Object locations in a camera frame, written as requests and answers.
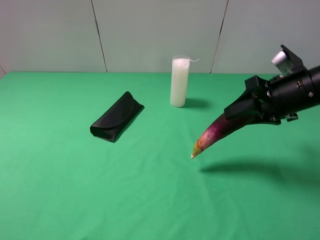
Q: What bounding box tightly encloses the black glasses case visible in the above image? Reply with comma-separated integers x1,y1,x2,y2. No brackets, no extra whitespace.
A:
89,91,145,143

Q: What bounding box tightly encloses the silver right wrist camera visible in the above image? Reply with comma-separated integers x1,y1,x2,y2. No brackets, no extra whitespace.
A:
271,44,305,77

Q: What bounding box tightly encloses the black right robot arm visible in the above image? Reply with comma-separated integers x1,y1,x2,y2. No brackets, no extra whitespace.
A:
223,66,320,125

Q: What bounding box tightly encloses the green tablecloth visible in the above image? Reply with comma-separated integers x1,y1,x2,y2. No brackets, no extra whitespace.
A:
0,72,320,240

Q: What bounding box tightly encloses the tall white glass candle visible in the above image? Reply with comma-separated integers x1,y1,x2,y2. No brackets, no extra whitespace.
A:
170,56,199,108

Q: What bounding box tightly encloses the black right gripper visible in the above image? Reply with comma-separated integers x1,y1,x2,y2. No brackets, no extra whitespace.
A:
224,68,315,131

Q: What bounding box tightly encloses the purple eggplant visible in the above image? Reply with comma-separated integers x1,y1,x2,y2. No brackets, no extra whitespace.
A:
191,113,255,159

